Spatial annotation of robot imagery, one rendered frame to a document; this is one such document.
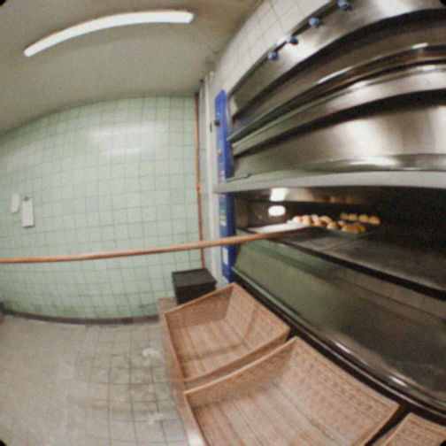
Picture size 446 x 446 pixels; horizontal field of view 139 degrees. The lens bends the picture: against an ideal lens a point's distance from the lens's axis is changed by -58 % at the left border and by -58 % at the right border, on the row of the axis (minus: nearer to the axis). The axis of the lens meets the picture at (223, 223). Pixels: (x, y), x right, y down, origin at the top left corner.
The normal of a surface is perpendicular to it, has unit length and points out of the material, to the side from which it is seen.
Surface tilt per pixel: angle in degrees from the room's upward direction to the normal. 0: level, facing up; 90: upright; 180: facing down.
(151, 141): 90
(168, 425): 0
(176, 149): 90
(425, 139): 70
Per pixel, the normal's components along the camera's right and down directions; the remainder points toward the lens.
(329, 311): -0.90, -0.25
